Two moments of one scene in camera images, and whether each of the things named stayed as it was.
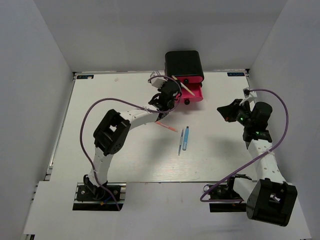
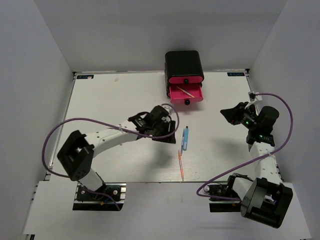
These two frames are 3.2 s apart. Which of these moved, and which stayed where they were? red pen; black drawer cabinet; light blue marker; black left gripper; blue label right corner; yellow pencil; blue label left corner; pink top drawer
Moved: red pen; black left gripper; yellow pencil
Stayed: blue label left corner; pink top drawer; blue label right corner; black drawer cabinet; light blue marker
